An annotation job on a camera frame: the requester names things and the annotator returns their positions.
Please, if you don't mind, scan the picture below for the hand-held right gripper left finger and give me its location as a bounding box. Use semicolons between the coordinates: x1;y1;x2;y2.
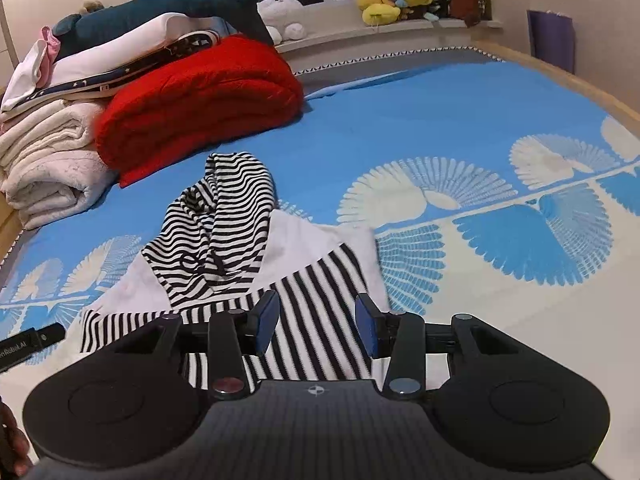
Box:
106;290;281;402

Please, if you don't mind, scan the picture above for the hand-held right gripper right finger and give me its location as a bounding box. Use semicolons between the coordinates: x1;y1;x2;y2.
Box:
354;294;527;402

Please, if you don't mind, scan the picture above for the black white striped hoodie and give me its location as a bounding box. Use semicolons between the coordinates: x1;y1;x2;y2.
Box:
80;151;393;396

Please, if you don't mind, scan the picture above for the person's left hand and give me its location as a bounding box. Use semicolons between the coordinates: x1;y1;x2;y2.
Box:
0;400;32;478

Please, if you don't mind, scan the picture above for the cream folded blanket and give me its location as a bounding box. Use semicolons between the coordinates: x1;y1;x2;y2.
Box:
0;100;121;231

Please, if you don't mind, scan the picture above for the red folded blanket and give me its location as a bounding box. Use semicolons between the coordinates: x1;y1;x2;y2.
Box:
94;34;306;189

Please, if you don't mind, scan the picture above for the blue printed bed sheet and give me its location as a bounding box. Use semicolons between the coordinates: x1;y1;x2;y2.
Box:
0;47;640;461

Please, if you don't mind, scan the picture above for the pink white cloth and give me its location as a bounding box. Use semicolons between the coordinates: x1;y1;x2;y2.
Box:
36;26;62;85

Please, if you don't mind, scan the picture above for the white seal plush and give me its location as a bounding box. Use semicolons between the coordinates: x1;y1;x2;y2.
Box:
257;0;307;43

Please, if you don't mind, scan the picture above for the white pillow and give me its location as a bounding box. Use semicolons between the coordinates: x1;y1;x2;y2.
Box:
10;12;221;96

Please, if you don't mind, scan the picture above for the yellow duck plush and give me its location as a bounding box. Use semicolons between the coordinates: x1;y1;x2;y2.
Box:
356;0;401;27

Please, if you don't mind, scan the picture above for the blue shark plush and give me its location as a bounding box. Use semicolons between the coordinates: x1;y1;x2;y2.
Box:
51;0;293;56

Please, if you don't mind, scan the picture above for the purple box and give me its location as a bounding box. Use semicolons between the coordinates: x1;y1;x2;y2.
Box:
527;9;576;76

